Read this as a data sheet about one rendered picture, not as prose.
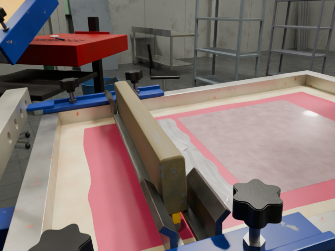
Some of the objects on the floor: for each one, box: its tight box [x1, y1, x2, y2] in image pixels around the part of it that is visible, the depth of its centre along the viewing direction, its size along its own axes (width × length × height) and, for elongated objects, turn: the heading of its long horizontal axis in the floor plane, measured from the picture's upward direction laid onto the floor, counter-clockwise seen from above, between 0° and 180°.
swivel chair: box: [147, 41, 180, 92], centre depth 399 cm, size 54×54×85 cm
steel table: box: [132, 26, 199, 71], centre depth 648 cm, size 66×181×90 cm, turn 31°
